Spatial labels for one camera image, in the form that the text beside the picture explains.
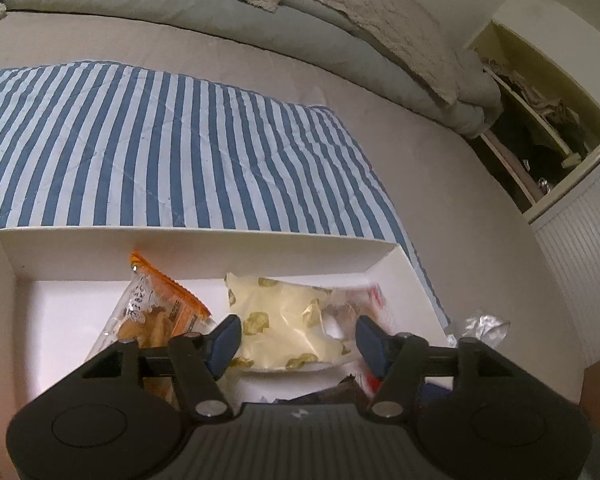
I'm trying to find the cream wall shelf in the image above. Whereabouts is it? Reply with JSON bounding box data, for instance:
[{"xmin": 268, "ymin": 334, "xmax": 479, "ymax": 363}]
[{"xmin": 462, "ymin": 0, "xmax": 600, "ymax": 223}]

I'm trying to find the red snack packet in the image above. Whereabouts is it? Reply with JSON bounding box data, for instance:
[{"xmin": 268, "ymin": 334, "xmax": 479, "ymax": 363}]
[{"xmin": 360, "ymin": 284, "xmax": 387, "ymax": 311}]

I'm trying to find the white cardboard box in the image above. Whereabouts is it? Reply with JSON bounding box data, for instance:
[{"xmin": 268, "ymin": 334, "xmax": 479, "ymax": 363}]
[{"xmin": 0, "ymin": 227, "xmax": 453, "ymax": 476}]

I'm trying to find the white ribbed panel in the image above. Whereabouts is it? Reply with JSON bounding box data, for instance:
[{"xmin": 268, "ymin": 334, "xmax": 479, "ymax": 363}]
[{"xmin": 527, "ymin": 160, "xmax": 600, "ymax": 361}]

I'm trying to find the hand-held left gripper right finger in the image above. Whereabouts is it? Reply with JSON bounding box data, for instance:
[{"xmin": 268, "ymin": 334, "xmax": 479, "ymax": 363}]
[{"xmin": 355, "ymin": 314, "xmax": 523, "ymax": 420}]

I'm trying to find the blue white striped blanket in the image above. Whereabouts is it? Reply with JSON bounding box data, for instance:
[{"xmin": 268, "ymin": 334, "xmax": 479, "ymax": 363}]
[{"xmin": 0, "ymin": 60, "xmax": 453, "ymax": 401}]

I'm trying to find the orange clear fried snack packet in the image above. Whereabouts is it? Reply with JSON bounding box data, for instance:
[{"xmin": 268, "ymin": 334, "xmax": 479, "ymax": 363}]
[{"xmin": 89, "ymin": 251, "xmax": 213, "ymax": 406}]

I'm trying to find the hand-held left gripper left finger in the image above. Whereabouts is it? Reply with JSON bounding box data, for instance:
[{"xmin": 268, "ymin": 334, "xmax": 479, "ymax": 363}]
[{"xmin": 80, "ymin": 314, "xmax": 243, "ymax": 423}]

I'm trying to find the crumpled beige paper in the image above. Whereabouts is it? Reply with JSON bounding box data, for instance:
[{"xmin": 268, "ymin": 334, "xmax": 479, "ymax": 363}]
[{"xmin": 480, "ymin": 55, "xmax": 581, "ymax": 126}]

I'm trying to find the cream snack packet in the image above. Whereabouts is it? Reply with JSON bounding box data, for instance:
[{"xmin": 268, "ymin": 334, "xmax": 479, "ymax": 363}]
[{"xmin": 224, "ymin": 271, "xmax": 366, "ymax": 372}]

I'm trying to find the crumpled clear wrapper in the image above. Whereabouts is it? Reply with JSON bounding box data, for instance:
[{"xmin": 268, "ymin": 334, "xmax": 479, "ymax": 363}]
[{"xmin": 450, "ymin": 308, "xmax": 512, "ymax": 348}]

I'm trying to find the folded grey duvet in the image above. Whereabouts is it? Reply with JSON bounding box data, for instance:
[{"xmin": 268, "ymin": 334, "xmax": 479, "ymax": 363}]
[{"xmin": 0, "ymin": 0, "xmax": 503, "ymax": 136}]

